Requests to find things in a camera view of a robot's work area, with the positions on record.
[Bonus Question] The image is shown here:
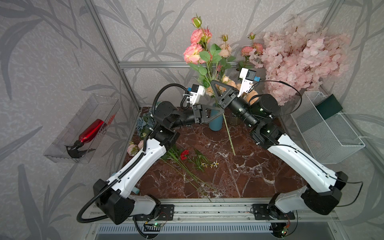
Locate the large peach rose spray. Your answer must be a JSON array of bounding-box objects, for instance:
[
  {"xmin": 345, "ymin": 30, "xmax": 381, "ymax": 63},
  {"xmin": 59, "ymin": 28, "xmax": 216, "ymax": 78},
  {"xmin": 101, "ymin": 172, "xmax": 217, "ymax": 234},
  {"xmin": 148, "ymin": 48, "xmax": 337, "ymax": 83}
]
[{"xmin": 205, "ymin": 75, "xmax": 241, "ymax": 97}]

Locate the pink rose spray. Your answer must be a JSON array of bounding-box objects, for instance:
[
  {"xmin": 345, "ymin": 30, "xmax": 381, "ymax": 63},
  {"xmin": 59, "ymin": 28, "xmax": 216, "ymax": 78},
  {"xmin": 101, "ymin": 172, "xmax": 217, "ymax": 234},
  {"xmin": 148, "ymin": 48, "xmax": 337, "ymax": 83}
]
[
  {"xmin": 182, "ymin": 14, "xmax": 237, "ymax": 157},
  {"xmin": 238, "ymin": 33, "xmax": 264, "ymax": 71}
]

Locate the peach rose spray stem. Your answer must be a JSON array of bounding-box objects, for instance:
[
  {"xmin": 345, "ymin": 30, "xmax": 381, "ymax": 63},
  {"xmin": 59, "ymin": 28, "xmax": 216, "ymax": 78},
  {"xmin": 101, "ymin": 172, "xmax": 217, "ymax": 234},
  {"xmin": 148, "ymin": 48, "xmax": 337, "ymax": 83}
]
[{"xmin": 219, "ymin": 35, "xmax": 236, "ymax": 69}]

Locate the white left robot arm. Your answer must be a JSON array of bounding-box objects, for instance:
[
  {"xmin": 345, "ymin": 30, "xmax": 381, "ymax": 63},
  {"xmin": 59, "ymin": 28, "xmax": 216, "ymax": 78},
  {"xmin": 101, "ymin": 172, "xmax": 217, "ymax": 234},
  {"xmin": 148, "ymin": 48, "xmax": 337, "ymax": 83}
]
[{"xmin": 77, "ymin": 101, "xmax": 224, "ymax": 225}]

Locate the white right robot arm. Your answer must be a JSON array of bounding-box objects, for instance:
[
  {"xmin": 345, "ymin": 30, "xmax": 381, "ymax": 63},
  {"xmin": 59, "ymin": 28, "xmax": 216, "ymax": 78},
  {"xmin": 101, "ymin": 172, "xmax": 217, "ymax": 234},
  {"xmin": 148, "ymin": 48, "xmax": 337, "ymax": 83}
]
[{"xmin": 211, "ymin": 81, "xmax": 348, "ymax": 219}]

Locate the teal ceramic vase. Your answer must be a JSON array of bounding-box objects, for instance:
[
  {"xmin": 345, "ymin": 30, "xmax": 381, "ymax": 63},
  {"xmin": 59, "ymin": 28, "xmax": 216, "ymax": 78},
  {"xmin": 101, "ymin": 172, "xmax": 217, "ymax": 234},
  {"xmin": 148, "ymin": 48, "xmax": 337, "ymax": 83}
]
[{"xmin": 209, "ymin": 114, "xmax": 224, "ymax": 132}]

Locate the clear glass vase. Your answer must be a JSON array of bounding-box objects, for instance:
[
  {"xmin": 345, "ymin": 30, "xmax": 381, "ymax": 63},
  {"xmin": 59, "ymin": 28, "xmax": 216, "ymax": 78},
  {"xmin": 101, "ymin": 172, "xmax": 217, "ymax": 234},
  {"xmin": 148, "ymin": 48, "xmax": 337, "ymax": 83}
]
[{"xmin": 228, "ymin": 115, "xmax": 242, "ymax": 126}]

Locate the blue-grey rose bunch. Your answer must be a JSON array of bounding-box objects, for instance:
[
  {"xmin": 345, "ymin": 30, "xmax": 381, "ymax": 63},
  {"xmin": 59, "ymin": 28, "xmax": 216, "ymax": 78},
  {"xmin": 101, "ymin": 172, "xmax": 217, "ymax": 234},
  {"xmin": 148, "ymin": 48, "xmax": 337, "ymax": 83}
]
[{"xmin": 136, "ymin": 113, "xmax": 155, "ymax": 139}]

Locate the red carnation stem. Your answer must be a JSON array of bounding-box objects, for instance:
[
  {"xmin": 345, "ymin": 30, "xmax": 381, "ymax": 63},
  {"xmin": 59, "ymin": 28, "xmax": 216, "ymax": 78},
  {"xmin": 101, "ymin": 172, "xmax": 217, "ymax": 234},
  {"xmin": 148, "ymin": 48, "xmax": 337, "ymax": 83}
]
[{"xmin": 180, "ymin": 149, "xmax": 219, "ymax": 191}]

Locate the pink cherry blossom tree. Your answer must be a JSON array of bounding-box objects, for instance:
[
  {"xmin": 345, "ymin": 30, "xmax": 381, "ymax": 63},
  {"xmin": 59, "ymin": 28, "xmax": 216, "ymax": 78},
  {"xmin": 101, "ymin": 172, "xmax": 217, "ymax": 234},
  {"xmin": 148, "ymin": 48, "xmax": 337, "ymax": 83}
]
[{"xmin": 262, "ymin": 16, "xmax": 351, "ymax": 106}]

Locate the red spray bottle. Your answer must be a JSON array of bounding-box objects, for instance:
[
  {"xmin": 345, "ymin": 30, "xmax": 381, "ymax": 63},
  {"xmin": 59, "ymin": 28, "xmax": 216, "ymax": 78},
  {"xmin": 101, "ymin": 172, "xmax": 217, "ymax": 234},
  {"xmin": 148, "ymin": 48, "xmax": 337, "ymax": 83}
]
[{"xmin": 66, "ymin": 119, "xmax": 105, "ymax": 159}]

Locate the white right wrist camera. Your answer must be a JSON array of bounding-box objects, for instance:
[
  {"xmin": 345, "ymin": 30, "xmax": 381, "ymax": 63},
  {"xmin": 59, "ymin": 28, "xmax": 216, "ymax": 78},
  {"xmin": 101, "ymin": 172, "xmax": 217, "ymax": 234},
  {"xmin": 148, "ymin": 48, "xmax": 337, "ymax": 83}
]
[{"xmin": 238, "ymin": 68, "xmax": 261, "ymax": 97}]

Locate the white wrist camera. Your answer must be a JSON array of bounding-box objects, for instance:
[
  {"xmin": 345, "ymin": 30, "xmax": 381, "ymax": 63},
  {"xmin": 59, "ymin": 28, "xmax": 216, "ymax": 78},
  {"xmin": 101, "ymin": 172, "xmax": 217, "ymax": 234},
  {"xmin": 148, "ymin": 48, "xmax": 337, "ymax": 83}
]
[
  {"xmin": 186, "ymin": 84, "xmax": 205, "ymax": 106},
  {"xmin": 238, "ymin": 68, "xmax": 261, "ymax": 97}
]

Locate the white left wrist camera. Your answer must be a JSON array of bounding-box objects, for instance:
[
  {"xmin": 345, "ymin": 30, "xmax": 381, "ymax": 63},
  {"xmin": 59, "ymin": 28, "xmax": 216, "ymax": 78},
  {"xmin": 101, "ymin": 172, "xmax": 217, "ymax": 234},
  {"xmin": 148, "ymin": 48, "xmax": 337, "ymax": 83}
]
[{"xmin": 186, "ymin": 84, "xmax": 205, "ymax": 106}]

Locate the white wire mesh basket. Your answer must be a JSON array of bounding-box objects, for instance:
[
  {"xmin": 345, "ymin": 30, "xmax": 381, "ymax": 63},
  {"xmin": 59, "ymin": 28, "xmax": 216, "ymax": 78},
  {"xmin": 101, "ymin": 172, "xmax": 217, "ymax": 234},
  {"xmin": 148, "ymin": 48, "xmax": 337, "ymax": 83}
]
[{"xmin": 291, "ymin": 92, "xmax": 366, "ymax": 165}]

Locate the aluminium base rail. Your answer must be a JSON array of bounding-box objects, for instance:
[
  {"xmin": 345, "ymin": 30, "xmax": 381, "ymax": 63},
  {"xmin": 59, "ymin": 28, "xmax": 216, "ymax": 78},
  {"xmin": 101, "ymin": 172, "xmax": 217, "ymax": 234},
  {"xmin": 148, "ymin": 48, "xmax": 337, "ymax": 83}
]
[{"xmin": 160, "ymin": 198, "xmax": 339, "ymax": 224}]

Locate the clear plastic wall bin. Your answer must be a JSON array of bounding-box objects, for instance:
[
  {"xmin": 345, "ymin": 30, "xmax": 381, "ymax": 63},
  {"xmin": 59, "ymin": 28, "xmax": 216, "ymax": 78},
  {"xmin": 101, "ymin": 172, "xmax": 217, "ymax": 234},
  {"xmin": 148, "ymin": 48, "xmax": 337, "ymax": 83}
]
[{"xmin": 44, "ymin": 94, "xmax": 121, "ymax": 164}]

